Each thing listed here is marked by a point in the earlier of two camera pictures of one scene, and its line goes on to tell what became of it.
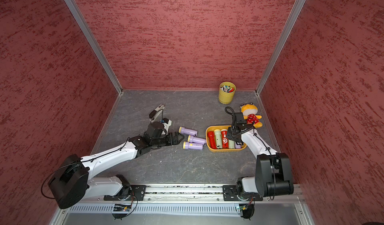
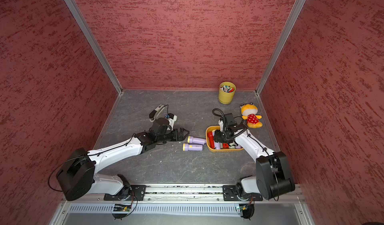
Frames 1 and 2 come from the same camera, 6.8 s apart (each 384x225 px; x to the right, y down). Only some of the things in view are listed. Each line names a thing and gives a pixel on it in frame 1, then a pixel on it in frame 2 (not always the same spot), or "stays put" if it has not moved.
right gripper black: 229,130 to 217,138
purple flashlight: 187,145 stays put
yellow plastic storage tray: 211,128 stays put
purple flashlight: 191,138 stays put
